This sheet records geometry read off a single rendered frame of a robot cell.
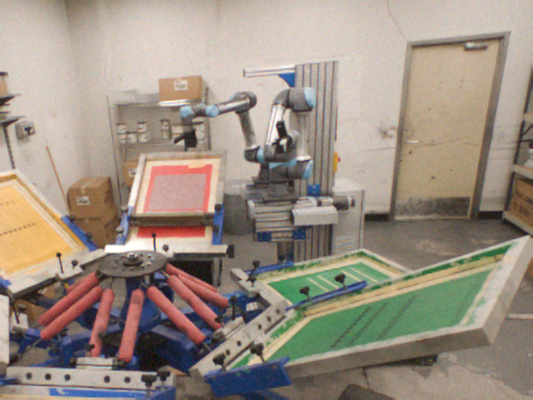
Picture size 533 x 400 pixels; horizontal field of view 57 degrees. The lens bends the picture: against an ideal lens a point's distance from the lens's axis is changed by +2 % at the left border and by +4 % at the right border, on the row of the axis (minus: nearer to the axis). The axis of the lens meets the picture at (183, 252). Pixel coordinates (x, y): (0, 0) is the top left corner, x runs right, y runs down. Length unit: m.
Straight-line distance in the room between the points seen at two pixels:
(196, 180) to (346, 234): 1.12
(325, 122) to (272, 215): 0.67
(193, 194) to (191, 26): 3.74
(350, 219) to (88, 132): 4.37
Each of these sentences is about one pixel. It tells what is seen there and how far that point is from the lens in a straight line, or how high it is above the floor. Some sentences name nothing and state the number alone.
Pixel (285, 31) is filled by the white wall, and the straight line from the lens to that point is 6.29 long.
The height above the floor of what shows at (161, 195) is 1.34.
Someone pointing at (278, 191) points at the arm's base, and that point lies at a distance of 3.05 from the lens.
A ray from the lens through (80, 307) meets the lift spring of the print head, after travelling 1.95.
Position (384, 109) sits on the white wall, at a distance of 6.44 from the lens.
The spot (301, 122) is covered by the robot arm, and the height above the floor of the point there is 1.71.
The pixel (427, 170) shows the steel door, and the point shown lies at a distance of 6.76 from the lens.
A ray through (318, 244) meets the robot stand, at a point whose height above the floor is 0.84.
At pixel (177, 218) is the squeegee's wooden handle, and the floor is 1.27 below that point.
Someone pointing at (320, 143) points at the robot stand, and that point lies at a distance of 3.24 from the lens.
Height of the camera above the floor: 2.05
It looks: 21 degrees down
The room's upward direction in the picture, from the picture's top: 5 degrees counter-clockwise
